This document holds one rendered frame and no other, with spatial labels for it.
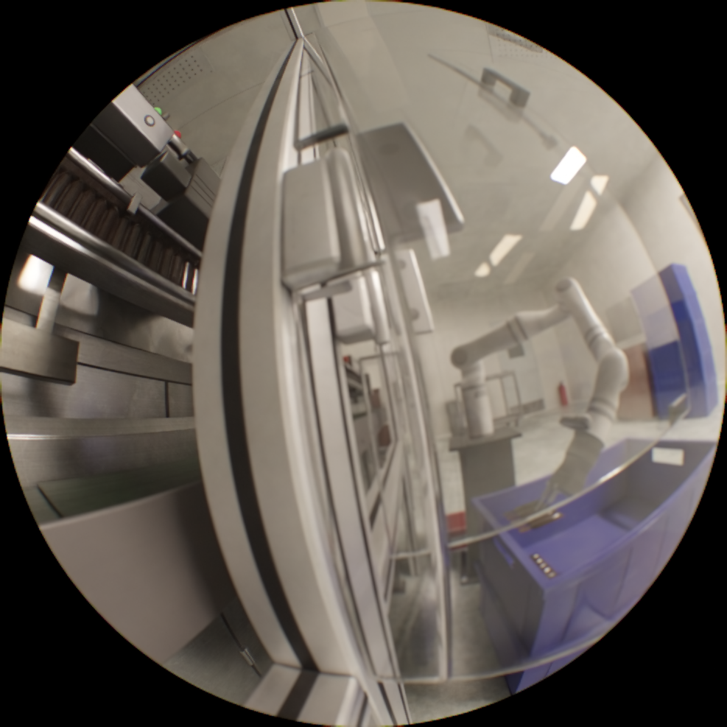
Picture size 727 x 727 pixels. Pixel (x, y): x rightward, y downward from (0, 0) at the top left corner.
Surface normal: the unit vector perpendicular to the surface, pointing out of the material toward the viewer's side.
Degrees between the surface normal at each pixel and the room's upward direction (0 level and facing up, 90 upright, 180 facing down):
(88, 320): 90
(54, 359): 90
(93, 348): 90
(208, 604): 90
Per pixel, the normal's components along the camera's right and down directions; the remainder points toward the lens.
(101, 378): 0.97, -0.18
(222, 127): 0.15, 0.97
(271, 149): -0.17, -0.18
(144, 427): 0.70, -0.71
